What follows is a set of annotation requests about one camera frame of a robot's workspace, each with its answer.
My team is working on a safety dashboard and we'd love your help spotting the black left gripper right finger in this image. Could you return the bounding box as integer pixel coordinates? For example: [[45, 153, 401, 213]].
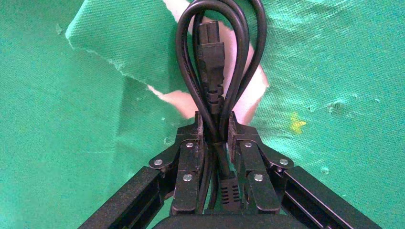
[[227, 110, 380, 229]]

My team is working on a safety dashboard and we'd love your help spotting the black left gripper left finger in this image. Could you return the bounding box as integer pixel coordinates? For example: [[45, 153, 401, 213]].
[[79, 110, 210, 229]]

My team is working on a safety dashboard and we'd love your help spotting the thick black power cable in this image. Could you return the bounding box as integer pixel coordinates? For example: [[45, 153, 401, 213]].
[[175, 0, 267, 216]]

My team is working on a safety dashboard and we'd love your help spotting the green table cloth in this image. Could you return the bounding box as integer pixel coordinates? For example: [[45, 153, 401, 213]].
[[0, 0, 405, 229]]

